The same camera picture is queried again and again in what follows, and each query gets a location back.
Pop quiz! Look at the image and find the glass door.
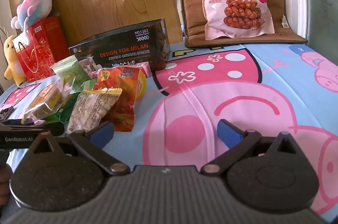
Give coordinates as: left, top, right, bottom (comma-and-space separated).
298, 0, 338, 66

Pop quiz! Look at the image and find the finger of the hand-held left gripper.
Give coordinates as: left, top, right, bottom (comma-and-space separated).
34, 121, 65, 138

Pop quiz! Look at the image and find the pale green snack packet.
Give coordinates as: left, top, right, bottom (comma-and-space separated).
50, 55, 91, 93

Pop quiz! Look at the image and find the small pink box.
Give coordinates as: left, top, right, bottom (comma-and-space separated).
88, 61, 151, 79

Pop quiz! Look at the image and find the yellow plush toy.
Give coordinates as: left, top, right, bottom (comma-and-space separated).
3, 35, 28, 87

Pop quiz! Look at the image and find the brown seat cushion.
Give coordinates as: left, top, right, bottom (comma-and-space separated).
178, 0, 309, 48

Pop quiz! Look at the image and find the clear packet of orange cake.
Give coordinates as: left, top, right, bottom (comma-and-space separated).
21, 81, 70, 124

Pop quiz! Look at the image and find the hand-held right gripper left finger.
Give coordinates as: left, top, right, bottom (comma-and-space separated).
28, 120, 131, 177

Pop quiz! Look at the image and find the dark green snack packet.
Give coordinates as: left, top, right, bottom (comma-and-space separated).
50, 93, 80, 124

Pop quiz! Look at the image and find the red orange snack packet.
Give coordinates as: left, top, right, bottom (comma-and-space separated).
92, 66, 144, 132

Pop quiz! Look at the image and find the person's left hand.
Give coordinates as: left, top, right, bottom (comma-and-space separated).
0, 167, 12, 206

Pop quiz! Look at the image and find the black printed box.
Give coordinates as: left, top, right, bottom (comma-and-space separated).
69, 18, 170, 74

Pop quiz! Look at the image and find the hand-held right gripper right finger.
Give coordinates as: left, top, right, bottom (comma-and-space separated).
201, 119, 307, 177

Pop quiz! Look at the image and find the beige packet with yellow top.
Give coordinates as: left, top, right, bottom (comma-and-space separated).
66, 89, 123, 135

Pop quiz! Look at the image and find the red gift bag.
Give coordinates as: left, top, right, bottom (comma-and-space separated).
13, 16, 70, 83

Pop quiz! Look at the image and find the pink blue plush dolphin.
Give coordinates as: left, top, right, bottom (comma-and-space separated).
11, 0, 55, 38

